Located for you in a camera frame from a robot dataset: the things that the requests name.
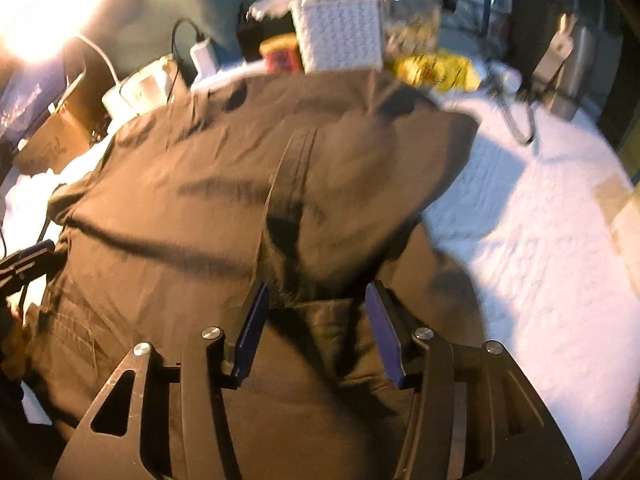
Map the white t-shirt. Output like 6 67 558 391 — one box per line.
1 136 112 255

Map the dark grey t-shirt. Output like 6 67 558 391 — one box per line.
27 72 483 479

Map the white perforated plastic basket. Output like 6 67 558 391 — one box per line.
291 0 383 74

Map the yellow crumpled wrapper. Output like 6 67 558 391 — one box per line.
393 49 482 93

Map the white cartoon mug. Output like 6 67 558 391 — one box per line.
118 54 189 115

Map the cardboard box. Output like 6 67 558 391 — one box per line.
13 68 114 176

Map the red and yellow can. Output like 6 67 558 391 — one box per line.
259 32 304 74

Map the black charging cable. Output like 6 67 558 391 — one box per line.
479 58 539 148

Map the white tissue paper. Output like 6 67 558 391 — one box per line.
247 0 297 21

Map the glass jar white lid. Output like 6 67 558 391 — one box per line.
380 0 442 61

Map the tablet in plastic bag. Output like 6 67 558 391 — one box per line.
1 52 86 150

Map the white usb charger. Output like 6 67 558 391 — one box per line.
190 38 219 79

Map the stainless steel tumbler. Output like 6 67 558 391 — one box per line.
532 13 597 122

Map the white desk lamp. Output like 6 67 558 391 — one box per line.
1 0 119 91

